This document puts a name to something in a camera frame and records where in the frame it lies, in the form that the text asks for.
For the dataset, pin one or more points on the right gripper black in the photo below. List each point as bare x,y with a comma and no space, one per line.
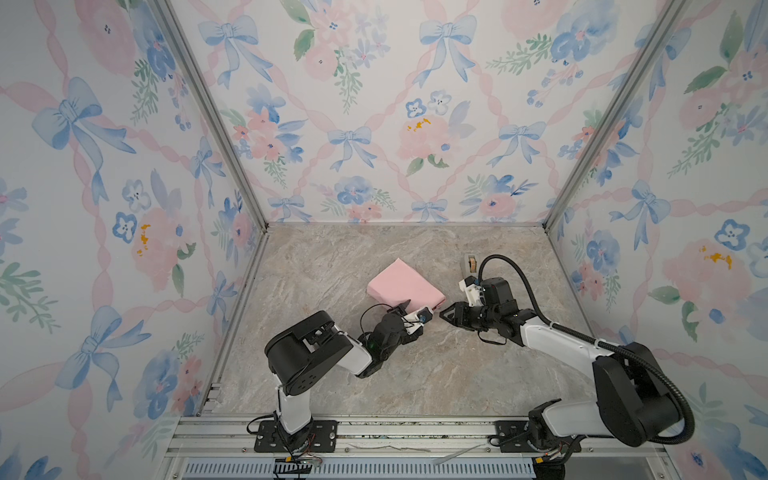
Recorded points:
459,313

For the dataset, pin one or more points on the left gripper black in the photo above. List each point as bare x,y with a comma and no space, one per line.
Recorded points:
397,314

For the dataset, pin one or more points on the purple pink wrapping paper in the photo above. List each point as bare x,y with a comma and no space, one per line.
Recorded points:
399,283

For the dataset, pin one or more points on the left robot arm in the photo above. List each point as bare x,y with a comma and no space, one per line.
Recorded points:
301,355

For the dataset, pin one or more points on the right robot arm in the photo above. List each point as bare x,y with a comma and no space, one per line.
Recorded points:
635,401

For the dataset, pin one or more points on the grey tape dispenser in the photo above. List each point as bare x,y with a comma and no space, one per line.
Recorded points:
470,264

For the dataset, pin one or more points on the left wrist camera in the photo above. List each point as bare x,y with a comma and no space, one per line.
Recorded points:
417,319

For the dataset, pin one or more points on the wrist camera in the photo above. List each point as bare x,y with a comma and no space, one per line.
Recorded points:
486,293
417,319

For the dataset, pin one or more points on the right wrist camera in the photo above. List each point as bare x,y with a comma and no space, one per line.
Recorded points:
486,293

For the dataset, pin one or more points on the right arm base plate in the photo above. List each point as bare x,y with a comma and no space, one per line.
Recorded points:
522,436

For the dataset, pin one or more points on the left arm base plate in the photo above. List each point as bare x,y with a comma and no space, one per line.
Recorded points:
319,436

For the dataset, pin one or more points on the aluminium frame rail front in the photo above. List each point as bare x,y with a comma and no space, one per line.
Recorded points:
454,437

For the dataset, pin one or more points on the vented cable duct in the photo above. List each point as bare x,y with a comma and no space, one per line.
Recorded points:
360,468

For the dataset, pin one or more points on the right aluminium corner post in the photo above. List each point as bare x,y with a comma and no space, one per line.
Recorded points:
658,36

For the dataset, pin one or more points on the aluminium corner post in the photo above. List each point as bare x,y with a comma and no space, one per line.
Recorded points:
658,36
179,46

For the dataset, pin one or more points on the left aluminium corner post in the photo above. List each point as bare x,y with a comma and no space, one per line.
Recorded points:
179,46

